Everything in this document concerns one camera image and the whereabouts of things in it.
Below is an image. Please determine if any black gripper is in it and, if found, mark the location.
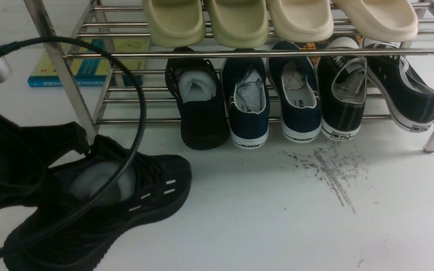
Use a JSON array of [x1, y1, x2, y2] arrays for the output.
[[0, 115, 89, 209]]

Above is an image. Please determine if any black mesh sneaker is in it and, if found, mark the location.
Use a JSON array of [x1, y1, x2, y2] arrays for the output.
[[164, 57, 230, 151], [3, 134, 192, 271]]

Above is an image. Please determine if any stainless steel shoe rack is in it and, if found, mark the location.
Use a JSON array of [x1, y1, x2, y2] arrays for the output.
[[23, 0, 434, 153]]

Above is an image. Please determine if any blue yellow book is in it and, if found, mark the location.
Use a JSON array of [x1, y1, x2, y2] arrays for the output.
[[27, 38, 151, 87]]

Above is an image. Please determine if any green foam slipper left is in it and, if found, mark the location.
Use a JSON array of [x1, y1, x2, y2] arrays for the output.
[[142, 0, 206, 48]]

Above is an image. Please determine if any green foam slipper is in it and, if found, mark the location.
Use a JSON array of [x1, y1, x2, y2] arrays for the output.
[[203, 0, 269, 49], [142, 0, 206, 48]]

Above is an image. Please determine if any navy canvas shoe left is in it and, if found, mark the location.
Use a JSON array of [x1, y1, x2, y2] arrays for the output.
[[219, 57, 270, 149]]

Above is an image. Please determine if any navy canvas shoe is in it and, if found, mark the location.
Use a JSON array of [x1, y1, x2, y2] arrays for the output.
[[219, 57, 270, 149], [266, 56, 321, 143]]

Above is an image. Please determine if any green foam slipper right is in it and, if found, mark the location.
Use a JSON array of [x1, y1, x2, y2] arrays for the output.
[[203, 0, 269, 49]]

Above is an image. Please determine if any navy canvas shoe right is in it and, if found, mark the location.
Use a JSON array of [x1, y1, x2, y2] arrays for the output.
[[266, 56, 321, 143]]

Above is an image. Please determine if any cream foam slipper left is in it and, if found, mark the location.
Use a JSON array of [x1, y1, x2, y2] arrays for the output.
[[266, 0, 334, 43]]

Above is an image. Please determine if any cream foam slipper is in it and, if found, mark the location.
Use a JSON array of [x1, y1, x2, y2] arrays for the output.
[[332, 0, 418, 42], [266, 0, 334, 43]]

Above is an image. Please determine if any black canvas sneaker left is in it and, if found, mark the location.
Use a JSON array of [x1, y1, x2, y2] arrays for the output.
[[315, 55, 368, 141]]

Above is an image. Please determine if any black canvas sneaker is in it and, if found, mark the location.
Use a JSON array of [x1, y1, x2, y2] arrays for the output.
[[315, 55, 368, 141], [366, 55, 434, 133]]

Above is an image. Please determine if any cream foam slipper right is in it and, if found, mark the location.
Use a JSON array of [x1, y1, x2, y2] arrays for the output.
[[332, 0, 418, 42]]

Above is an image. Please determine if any black canvas sneaker right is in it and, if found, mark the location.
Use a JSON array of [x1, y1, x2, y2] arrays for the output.
[[366, 55, 434, 133]]

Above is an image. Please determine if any black cable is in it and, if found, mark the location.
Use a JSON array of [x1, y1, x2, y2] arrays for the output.
[[0, 37, 147, 266]]

